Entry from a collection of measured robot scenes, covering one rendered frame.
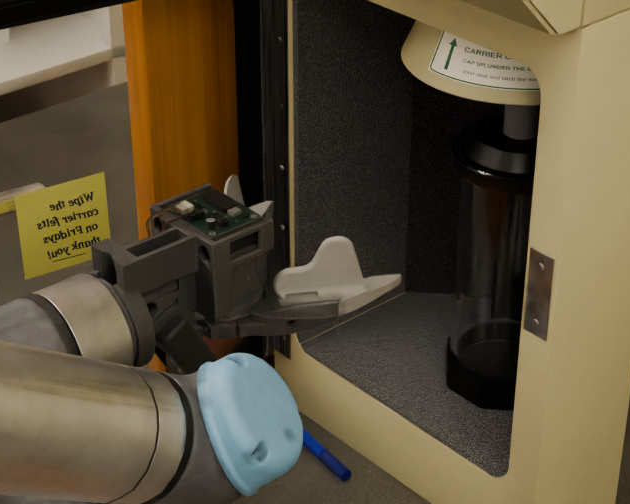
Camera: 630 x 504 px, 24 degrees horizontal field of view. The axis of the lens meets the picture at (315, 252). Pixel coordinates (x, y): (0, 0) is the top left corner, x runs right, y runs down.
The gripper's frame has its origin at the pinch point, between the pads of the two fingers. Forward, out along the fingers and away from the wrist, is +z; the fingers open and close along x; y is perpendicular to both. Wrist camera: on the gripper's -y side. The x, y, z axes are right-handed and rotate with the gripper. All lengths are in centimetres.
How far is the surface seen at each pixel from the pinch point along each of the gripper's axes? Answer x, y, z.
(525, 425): -12.9, -13.4, 8.4
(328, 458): 6.0, -26.3, 5.0
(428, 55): 1.2, 12.1, 10.4
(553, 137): -13.0, 11.3, 8.3
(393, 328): 10.1, -19.8, 16.7
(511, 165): -4.0, 3.4, 14.8
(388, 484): 0.9, -27.4, 7.4
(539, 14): -14.2, 21.6, 4.3
